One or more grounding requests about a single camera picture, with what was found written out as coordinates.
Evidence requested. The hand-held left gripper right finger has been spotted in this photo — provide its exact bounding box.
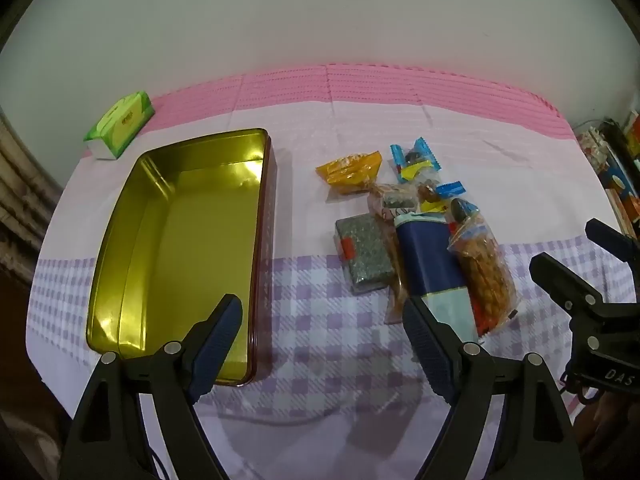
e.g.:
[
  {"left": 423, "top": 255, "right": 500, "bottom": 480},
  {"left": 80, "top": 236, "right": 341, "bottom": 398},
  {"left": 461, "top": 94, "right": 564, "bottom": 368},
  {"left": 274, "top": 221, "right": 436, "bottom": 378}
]
[{"left": 402, "top": 297, "right": 586, "bottom": 480}]

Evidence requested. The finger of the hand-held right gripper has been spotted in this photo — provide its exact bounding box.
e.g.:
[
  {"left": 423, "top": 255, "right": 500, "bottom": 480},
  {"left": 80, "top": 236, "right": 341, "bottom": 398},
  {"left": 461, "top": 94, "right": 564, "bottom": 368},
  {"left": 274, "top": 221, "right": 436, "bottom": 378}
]
[
  {"left": 585, "top": 218, "right": 640, "bottom": 267},
  {"left": 529, "top": 252, "right": 610, "bottom": 317}
]

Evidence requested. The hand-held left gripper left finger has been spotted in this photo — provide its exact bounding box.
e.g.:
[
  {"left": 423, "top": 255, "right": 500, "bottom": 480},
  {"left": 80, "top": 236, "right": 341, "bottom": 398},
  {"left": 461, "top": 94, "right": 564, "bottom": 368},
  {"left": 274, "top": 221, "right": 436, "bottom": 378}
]
[{"left": 60, "top": 294, "right": 244, "bottom": 480}]

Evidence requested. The orange-red peanut bag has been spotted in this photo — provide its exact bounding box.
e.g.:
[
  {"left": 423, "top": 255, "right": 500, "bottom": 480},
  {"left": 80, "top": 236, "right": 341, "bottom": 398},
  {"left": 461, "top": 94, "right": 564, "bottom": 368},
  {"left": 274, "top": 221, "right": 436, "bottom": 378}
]
[{"left": 446, "top": 210, "right": 523, "bottom": 338}]

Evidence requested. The clear brown snack packet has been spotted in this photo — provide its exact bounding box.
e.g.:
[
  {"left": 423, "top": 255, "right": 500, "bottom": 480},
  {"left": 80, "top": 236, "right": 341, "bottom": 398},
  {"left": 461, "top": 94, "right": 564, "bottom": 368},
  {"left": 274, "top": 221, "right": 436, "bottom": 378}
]
[{"left": 380, "top": 220, "right": 413, "bottom": 326}]

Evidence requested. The gold rectangular tin box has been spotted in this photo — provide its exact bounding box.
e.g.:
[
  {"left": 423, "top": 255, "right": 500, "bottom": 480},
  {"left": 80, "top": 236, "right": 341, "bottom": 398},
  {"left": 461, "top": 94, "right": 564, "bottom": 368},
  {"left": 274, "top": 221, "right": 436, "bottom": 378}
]
[{"left": 86, "top": 128, "right": 273, "bottom": 387}]

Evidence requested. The grey seed block packet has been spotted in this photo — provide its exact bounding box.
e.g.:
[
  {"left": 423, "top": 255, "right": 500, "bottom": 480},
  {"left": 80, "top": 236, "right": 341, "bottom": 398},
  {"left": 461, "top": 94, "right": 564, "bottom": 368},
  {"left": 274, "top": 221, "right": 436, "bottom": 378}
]
[{"left": 334, "top": 215, "right": 396, "bottom": 296}]

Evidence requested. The blue dark egg packet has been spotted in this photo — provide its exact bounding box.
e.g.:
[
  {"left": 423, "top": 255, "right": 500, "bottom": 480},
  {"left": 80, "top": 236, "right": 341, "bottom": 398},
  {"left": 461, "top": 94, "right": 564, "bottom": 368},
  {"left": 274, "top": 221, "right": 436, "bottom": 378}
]
[
  {"left": 390, "top": 138, "right": 443, "bottom": 183},
  {"left": 434, "top": 181, "right": 483, "bottom": 226}
]

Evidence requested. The brown cake block packet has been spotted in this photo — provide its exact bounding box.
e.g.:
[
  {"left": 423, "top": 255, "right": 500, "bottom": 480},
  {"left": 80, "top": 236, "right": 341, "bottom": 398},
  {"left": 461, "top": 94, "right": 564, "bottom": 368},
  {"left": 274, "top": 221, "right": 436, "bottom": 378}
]
[{"left": 367, "top": 182, "right": 418, "bottom": 223}]

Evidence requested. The orange snack packet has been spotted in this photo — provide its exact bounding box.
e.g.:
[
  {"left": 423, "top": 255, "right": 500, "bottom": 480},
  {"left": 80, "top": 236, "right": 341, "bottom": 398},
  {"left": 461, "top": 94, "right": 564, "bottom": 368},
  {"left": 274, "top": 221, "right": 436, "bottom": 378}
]
[{"left": 315, "top": 151, "right": 383, "bottom": 197}]

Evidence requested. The green tissue pack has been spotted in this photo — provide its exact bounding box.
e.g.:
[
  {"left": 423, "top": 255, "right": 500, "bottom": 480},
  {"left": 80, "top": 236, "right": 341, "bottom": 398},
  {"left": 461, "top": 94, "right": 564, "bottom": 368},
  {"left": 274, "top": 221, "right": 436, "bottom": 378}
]
[{"left": 83, "top": 90, "right": 155, "bottom": 161}]

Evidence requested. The pink purple checked tablecloth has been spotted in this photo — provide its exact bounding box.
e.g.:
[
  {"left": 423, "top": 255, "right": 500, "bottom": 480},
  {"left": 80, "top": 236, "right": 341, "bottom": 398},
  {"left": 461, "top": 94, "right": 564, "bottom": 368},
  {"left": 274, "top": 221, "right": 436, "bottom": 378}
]
[{"left": 27, "top": 62, "right": 640, "bottom": 480}]

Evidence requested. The beige patterned curtain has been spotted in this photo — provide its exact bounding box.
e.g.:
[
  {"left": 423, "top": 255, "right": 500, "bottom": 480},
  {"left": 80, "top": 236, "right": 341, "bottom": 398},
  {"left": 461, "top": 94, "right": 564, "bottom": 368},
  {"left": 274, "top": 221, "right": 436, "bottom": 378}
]
[{"left": 0, "top": 115, "right": 63, "bottom": 281}]

